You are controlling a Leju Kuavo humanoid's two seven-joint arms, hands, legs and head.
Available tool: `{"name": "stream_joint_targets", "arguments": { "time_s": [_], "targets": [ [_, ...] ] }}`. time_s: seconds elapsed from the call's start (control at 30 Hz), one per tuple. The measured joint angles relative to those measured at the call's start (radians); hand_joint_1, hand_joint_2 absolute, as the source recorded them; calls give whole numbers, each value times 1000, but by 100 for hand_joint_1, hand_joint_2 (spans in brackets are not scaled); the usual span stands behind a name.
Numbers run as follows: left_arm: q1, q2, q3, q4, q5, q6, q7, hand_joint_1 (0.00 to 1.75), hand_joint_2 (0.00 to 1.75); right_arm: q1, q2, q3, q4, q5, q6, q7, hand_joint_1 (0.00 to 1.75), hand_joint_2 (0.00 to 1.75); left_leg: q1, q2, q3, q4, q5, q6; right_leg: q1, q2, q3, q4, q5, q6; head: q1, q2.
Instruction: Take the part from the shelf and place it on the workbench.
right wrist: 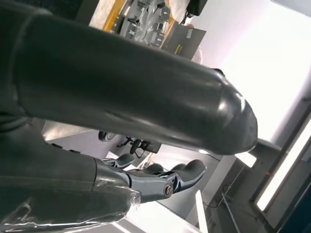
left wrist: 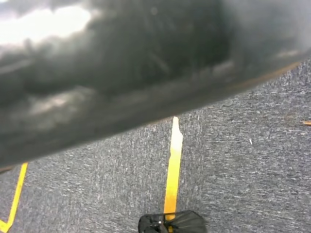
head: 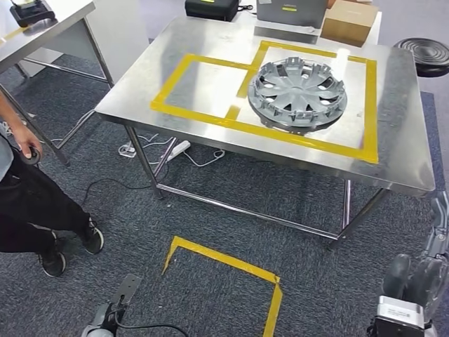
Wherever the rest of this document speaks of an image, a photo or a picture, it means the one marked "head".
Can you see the grey plastic wheel hubcap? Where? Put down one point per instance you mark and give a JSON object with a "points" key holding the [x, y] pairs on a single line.
{"points": [[298, 95]]}

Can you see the stainless steel workbench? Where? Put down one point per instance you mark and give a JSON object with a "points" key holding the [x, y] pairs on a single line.
{"points": [[210, 88]]}

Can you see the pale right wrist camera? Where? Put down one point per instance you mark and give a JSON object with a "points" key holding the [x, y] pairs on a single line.
{"points": [[400, 314]]}

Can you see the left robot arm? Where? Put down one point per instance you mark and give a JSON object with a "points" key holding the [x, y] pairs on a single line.
{"points": [[98, 325]]}

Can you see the standing person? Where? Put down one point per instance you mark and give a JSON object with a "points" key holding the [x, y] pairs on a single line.
{"points": [[35, 204]]}

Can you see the white power strip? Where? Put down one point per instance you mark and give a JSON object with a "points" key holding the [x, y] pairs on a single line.
{"points": [[179, 150]]}

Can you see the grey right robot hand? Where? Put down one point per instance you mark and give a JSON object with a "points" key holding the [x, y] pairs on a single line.
{"points": [[426, 279]]}

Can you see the black round stool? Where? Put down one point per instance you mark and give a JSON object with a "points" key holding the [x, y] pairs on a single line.
{"points": [[426, 56]]}

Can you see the grey metal box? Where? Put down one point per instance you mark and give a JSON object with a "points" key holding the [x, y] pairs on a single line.
{"points": [[291, 11]]}

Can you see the yellow tape on workbench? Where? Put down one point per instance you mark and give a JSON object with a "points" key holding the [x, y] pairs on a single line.
{"points": [[196, 118]]}

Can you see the white socket adapter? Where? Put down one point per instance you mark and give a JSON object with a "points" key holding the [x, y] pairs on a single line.
{"points": [[127, 150]]}

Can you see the person's left hand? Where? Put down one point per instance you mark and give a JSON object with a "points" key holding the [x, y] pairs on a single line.
{"points": [[26, 137]]}

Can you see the yellow floor tape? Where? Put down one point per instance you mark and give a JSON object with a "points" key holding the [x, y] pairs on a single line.
{"points": [[224, 258]]}

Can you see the black round handheld controller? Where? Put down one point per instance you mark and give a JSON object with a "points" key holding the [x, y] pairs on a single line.
{"points": [[33, 157]]}

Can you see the brown cardboard box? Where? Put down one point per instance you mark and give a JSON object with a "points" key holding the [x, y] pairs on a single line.
{"points": [[347, 23]]}

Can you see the black device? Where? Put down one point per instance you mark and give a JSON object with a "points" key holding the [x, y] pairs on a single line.
{"points": [[32, 11], [210, 9]]}

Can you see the steel side table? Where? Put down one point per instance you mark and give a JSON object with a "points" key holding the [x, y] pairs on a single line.
{"points": [[41, 28]]}

